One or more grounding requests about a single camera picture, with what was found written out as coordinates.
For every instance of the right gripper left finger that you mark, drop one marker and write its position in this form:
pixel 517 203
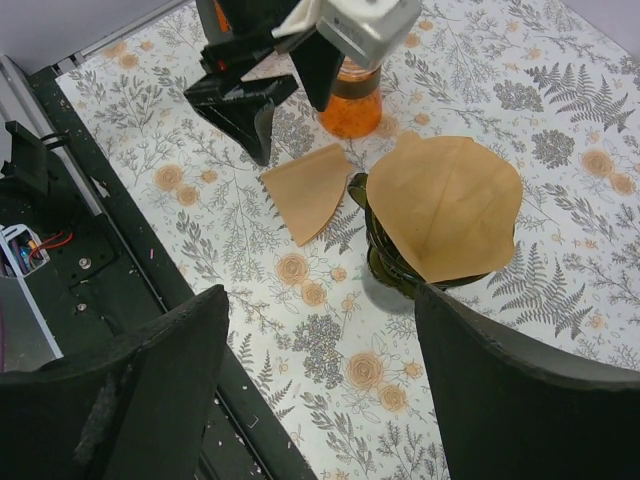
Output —
pixel 133 407

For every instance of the green glass dripper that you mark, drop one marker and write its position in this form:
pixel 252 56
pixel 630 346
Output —
pixel 384 260

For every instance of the floral table mat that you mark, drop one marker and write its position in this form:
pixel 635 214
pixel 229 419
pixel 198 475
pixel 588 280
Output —
pixel 334 351

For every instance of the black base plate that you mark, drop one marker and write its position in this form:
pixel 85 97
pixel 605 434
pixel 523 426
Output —
pixel 108 274

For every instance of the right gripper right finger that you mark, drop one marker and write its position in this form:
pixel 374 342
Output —
pixel 512 407

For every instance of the orange liquid glass carafe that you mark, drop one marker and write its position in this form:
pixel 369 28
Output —
pixel 355 105

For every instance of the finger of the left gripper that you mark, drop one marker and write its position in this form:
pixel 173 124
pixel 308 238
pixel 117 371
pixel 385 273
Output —
pixel 317 63
pixel 243 110

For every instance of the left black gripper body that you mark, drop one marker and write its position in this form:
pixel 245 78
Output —
pixel 241 35

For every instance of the brown paper coffee filter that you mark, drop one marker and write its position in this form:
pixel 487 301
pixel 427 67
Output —
pixel 448 204

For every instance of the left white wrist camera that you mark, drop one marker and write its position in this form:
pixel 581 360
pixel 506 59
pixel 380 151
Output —
pixel 367 32

